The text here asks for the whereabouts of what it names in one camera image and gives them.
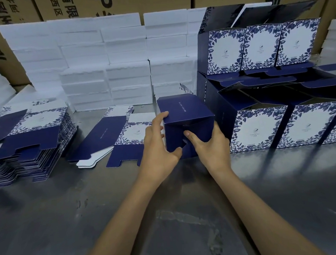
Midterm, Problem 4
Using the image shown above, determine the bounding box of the person's left hand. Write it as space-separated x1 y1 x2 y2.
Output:
133 110 185 182

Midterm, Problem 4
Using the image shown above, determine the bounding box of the person's right hand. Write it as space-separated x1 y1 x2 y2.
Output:
184 120 233 177

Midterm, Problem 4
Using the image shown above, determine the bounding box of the dark blue carton box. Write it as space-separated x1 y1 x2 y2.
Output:
156 93 218 161

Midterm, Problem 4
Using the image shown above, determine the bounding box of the person's right forearm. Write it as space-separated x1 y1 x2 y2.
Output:
208 160 328 255

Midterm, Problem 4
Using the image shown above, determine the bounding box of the person's left forearm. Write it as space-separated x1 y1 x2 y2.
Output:
69 168 167 255

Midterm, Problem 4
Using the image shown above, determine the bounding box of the stack of assembled floral boxes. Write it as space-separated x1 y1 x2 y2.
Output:
174 0 336 157

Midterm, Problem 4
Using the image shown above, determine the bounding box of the flat blue floral carton blank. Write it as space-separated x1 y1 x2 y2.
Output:
64 104 159 171
75 146 116 170

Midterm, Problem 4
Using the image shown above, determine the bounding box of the stack of flat carton blanks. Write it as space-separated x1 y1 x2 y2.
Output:
0 98 81 188

